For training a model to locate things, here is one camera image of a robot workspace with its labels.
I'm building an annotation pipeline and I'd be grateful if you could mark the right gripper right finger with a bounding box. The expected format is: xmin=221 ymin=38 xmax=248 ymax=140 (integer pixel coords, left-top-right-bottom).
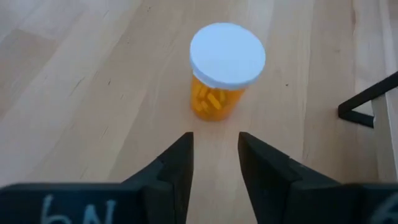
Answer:
xmin=238 ymin=131 xmax=398 ymax=224

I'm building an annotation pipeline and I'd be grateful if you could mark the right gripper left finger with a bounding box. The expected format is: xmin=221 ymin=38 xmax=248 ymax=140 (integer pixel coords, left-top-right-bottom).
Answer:
xmin=0 ymin=131 xmax=194 ymax=224

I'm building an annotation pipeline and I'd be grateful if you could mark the orange bottle white cap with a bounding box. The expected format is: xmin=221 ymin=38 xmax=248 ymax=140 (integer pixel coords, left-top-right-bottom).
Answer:
xmin=189 ymin=22 xmax=267 ymax=122

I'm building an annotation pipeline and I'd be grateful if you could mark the wooden shelf black metal frame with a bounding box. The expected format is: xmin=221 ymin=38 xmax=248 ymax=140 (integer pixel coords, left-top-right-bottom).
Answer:
xmin=338 ymin=70 xmax=398 ymax=183

